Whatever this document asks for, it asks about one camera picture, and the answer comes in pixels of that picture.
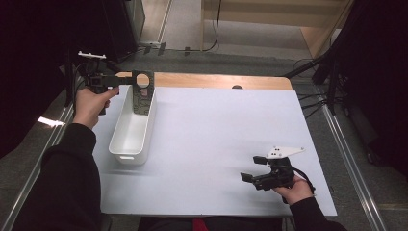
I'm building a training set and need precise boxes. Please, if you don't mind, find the metal floor rail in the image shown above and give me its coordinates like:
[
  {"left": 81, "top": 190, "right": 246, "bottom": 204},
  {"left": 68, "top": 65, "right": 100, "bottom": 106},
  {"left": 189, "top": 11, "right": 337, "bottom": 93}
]
[
  {"left": 0, "top": 95, "right": 81, "bottom": 231},
  {"left": 320, "top": 104, "right": 389, "bottom": 231}
]

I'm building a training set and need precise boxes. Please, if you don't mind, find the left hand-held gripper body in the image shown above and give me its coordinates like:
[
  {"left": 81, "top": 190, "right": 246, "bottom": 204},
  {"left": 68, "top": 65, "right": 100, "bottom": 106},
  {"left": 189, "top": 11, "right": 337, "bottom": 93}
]
[{"left": 77, "top": 50, "right": 114, "bottom": 95}]

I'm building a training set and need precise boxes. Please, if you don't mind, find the white plastic storage bin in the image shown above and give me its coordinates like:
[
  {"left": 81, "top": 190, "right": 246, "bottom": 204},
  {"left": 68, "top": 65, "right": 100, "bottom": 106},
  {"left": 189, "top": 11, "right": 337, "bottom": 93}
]
[{"left": 108, "top": 84, "right": 158, "bottom": 167}]

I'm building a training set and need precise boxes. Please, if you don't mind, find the white table cover board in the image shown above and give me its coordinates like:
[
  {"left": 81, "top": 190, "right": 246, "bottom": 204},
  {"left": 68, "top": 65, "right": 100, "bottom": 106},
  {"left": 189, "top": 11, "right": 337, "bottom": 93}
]
[{"left": 92, "top": 85, "right": 338, "bottom": 218}]

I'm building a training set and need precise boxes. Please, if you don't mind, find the light wooden shelf unit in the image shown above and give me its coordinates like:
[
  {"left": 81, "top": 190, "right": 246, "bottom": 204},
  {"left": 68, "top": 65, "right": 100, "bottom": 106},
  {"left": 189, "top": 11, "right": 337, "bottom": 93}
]
[{"left": 200, "top": 0, "right": 354, "bottom": 59}]

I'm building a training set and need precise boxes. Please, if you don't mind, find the person's left hand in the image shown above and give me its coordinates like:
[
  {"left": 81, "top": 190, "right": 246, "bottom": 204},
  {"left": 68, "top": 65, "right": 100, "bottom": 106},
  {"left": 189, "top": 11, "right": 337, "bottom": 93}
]
[{"left": 71, "top": 86, "right": 120, "bottom": 130}]

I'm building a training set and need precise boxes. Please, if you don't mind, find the dark patterned phone case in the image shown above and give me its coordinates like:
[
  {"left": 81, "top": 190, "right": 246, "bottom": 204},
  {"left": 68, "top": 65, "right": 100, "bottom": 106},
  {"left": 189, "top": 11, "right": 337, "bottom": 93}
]
[{"left": 131, "top": 69, "right": 156, "bottom": 117}]

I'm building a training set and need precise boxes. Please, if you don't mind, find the person's right hand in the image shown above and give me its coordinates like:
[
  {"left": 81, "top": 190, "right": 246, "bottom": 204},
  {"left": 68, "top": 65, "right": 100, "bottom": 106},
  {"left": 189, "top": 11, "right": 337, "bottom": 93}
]
[{"left": 272, "top": 174, "right": 315, "bottom": 206}]

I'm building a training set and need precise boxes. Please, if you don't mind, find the person's lap dark clothing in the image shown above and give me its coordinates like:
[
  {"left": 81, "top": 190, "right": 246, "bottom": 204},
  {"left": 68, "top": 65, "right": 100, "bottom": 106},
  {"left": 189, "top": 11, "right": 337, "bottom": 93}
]
[{"left": 138, "top": 216, "right": 287, "bottom": 231}]

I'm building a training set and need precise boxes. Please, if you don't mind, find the black curtain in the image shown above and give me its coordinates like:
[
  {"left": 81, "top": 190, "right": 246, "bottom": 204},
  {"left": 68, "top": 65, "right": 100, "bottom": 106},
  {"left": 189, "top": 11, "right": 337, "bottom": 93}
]
[
  {"left": 320, "top": 0, "right": 408, "bottom": 177},
  {"left": 0, "top": 0, "right": 107, "bottom": 158}
]

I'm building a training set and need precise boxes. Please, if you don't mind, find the black metal stand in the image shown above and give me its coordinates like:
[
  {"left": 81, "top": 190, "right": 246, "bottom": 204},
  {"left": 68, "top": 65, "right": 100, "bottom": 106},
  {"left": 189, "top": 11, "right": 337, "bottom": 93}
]
[
  {"left": 283, "top": 54, "right": 341, "bottom": 116},
  {"left": 62, "top": 44, "right": 76, "bottom": 108}
]

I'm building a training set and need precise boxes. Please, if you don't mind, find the right hand-held gripper black cable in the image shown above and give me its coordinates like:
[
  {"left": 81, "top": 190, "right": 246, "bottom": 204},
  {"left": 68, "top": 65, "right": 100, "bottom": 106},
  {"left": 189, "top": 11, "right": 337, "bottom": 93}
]
[{"left": 292, "top": 167, "right": 317, "bottom": 196}]

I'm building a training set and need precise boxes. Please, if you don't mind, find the dark cabinet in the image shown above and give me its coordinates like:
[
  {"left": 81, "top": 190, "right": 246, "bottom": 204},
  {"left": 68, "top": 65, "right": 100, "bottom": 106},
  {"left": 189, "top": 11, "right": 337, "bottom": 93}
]
[{"left": 102, "top": 0, "right": 146, "bottom": 64}]

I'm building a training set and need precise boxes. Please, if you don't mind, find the hanging black cable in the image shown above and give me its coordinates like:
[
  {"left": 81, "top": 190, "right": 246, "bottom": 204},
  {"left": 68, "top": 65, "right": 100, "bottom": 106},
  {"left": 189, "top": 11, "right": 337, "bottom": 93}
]
[{"left": 203, "top": 0, "right": 223, "bottom": 52}]

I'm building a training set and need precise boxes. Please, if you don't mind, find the tangle of black cables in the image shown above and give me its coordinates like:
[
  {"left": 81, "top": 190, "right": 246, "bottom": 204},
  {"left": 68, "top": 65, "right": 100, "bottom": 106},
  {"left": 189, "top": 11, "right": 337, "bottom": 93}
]
[{"left": 296, "top": 90, "right": 331, "bottom": 119}]

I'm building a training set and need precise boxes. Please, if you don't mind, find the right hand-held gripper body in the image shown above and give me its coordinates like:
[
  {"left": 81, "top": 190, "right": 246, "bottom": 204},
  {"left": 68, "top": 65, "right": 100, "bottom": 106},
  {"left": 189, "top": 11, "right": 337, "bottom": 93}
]
[{"left": 253, "top": 145, "right": 306, "bottom": 192}]

